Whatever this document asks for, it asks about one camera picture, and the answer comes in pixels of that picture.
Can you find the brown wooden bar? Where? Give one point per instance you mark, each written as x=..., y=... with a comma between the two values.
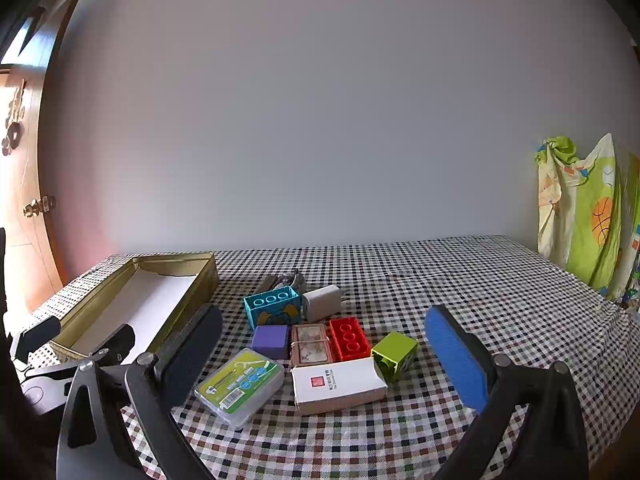
x=267, y=284

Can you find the white paper liner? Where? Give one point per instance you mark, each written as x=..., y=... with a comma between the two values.
x=145, y=305

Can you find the teal block with holes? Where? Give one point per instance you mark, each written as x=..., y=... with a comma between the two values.
x=272, y=316

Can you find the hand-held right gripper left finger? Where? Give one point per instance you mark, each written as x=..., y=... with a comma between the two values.
x=192, y=360

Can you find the colourful printed cloth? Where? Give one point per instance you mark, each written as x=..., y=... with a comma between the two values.
x=595, y=220

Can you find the red building block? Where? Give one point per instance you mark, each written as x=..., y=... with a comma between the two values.
x=350, y=340

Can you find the gold tin box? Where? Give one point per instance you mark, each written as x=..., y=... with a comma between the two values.
x=200, y=280

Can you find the clear plastic case green label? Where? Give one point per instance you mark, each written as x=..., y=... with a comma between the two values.
x=240, y=385

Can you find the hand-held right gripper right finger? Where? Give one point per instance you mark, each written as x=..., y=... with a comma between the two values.
x=457, y=360

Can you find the checkered tablecloth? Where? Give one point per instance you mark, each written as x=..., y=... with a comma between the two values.
x=450, y=280

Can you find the door decoration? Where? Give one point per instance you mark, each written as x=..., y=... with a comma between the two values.
x=15, y=110

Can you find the green cube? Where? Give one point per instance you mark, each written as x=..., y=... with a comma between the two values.
x=395, y=351

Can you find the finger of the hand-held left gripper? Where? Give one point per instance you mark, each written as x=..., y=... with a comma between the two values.
x=37, y=334
x=114, y=340

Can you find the wooden door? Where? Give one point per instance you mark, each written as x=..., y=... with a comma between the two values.
x=25, y=260

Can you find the white charger plug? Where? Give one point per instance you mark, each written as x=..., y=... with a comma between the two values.
x=320, y=302

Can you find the grey metal object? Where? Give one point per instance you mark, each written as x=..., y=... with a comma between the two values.
x=292, y=280

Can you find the purple block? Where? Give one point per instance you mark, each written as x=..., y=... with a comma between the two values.
x=270, y=341

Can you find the copper framed box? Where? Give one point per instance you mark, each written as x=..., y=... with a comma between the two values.
x=310, y=345

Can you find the white card box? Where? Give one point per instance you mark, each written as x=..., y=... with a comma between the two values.
x=340, y=385

